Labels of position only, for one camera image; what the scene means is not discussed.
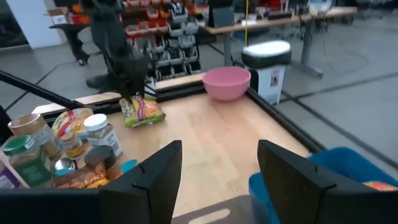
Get white black trash can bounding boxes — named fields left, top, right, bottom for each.
left=241, top=40, right=292, bottom=105

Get yellow green snack bag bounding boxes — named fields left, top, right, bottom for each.
left=119, top=95, right=166, bottom=128

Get black aluminium rig frame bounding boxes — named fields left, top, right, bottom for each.
left=0, top=70, right=326, bottom=154

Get blue plastic bin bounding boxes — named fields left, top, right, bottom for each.
left=248, top=146, right=398, bottom=224

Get white lid spice jar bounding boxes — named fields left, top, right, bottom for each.
left=83, top=113, right=124, bottom=159

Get pink plastic bowl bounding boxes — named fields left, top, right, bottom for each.
left=201, top=66, right=252, bottom=102

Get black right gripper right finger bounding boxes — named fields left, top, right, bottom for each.
left=256, top=139, right=398, bottom=224

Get small cork lid jar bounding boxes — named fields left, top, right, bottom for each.
left=59, top=133, right=85, bottom=160

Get wooden desk grey legs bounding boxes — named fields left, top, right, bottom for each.
left=198, top=5, right=359, bottom=79

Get purple white package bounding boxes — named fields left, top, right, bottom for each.
left=0, top=151, right=30, bottom=190

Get tan lid large jar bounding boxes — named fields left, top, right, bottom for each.
left=7, top=113, right=62, bottom=158

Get brown snack pouch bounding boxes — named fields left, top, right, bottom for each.
left=53, top=164, right=110, bottom=190

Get parts bin rack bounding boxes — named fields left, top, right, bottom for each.
left=124, top=0, right=203, bottom=82

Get yellow cable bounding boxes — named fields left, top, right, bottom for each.
left=244, top=0, right=250, bottom=47

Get teal plastic spoon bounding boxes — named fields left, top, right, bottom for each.
left=120, top=159, right=139, bottom=174

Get cardboard box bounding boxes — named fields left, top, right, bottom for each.
left=46, top=6, right=73, bottom=26

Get orange snack bag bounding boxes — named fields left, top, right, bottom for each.
left=363, top=180, right=398, bottom=192

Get green lid glass jar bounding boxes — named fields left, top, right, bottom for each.
left=1, top=134, right=54, bottom=189

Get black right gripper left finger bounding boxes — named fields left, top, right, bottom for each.
left=0, top=139, right=183, bottom=224

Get silver spoon blue handle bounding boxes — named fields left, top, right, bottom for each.
left=53, top=156, right=78, bottom=172

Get black pedestal table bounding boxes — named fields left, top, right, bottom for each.
left=49, top=22, right=91, bottom=67

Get white red snack bag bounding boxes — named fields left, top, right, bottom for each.
left=52, top=108, right=95, bottom=141

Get black lid spice jar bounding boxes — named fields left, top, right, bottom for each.
left=83, top=145, right=124, bottom=182

